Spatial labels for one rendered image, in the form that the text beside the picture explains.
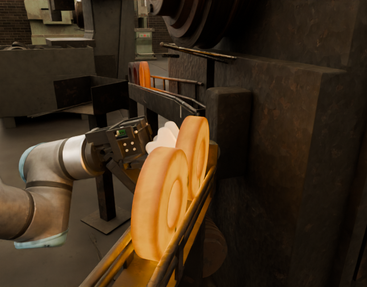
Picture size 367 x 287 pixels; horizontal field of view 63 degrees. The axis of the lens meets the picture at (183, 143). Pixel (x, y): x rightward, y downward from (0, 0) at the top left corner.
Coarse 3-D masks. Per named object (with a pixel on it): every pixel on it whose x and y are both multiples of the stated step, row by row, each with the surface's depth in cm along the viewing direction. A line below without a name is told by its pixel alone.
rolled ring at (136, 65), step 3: (135, 63) 175; (138, 63) 176; (135, 66) 175; (138, 66) 174; (135, 69) 184; (138, 69) 173; (135, 72) 185; (138, 72) 172; (135, 75) 186; (138, 75) 172; (135, 78) 187; (138, 78) 173; (135, 81) 187; (138, 81) 173; (138, 84) 174
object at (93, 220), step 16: (64, 80) 138; (80, 80) 145; (96, 80) 147; (112, 80) 140; (64, 96) 139; (80, 96) 146; (96, 96) 122; (112, 96) 129; (128, 96) 137; (80, 112) 129; (96, 112) 124; (112, 192) 153; (112, 208) 156; (96, 224) 153; (112, 224) 153
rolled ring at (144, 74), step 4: (140, 64) 164; (144, 64) 158; (148, 64) 158; (140, 68) 166; (144, 68) 156; (148, 68) 157; (140, 72) 168; (144, 72) 156; (148, 72) 156; (140, 76) 170; (144, 76) 156; (148, 76) 156; (140, 80) 171; (144, 80) 157; (148, 80) 157; (144, 84) 158; (148, 84) 157
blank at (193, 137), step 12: (192, 120) 52; (204, 120) 53; (180, 132) 49; (192, 132) 49; (204, 132) 55; (180, 144) 48; (192, 144) 48; (204, 144) 57; (192, 156) 48; (204, 156) 58; (192, 168) 48; (204, 168) 60; (192, 180) 50; (192, 192) 51
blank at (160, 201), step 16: (160, 160) 37; (176, 160) 40; (144, 176) 36; (160, 176) 35; (176, 176) 40; (144, 192) 35; (160, 192) 35; (176, 192) 44; (144, 208) 34; (160, 208) 35; (176, 208) 44; (144, 224) 34; (160, 224) 36; (176, 224) 43; (144, 240) 35; (160, 240) 36; (144, 256) 37; (160, 256) 37
